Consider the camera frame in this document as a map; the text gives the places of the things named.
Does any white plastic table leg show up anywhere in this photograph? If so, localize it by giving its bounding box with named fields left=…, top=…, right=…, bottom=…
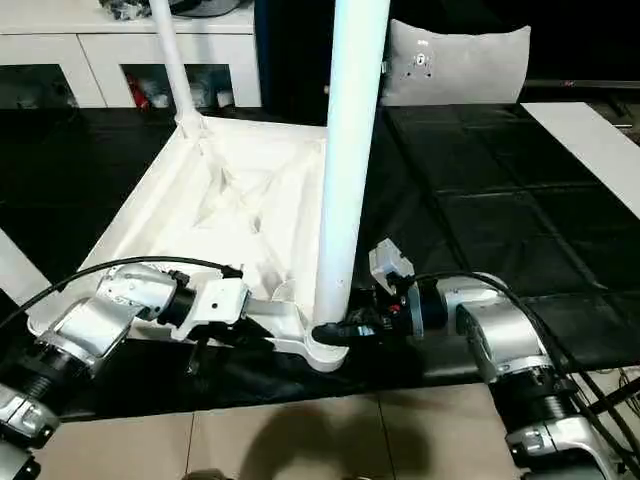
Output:
left=312, top=0, right=394, bottom=326
left=149, top=0, right=207, bottom=135
left=0, top=227, right=52, bottom=307

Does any thin black floor cable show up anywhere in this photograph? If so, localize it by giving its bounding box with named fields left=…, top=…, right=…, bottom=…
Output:
left=612, top=364, right=640, bottom=396

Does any dark clutter pile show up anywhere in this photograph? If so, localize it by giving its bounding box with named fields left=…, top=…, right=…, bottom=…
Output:
left=102, top=0, right=152, bottom=22

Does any black work mat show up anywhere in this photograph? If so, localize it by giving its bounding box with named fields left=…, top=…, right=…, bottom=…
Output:
left=0, top=102, right=640, bottom=419

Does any white plastic table top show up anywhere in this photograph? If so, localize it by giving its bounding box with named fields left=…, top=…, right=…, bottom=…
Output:
left=27, top=114, right=351, bottom=374

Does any white sideboard with glass doors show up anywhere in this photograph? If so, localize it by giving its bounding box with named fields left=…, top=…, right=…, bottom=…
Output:
left=0, top=0, right=264, bottom=110

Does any grey cushion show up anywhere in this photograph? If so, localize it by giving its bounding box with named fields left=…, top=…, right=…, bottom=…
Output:
left=382, top=18, right=532, bottom=107

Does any black furniture with gold label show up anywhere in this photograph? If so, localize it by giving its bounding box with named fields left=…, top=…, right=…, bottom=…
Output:
left=254, top=0, right=640, bottom=126

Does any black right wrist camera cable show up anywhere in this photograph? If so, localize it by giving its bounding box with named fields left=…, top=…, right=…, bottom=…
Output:
left=412, top=271, right=640, bottom=471

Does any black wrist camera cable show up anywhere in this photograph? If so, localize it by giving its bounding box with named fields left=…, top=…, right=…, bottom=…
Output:
left=412, top=271, right=640, bottom=471
left=0, top=255, right=245, bottom=331

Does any black metal floor bar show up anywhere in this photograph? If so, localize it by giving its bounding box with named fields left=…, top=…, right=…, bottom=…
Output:
left=582, top=382, right=640, bottom=416

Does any grey rounded bag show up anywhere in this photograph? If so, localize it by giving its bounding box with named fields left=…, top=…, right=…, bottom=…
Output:
left=169, top=0, right=242, bottom=17

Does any white flat board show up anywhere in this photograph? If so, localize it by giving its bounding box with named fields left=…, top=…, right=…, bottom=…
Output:
left=519, top=101, right=640, bottom=221

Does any black left wrist camera cable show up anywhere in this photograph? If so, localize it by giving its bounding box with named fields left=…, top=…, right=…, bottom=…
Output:
left=0, top=255, right=245, bottom=331

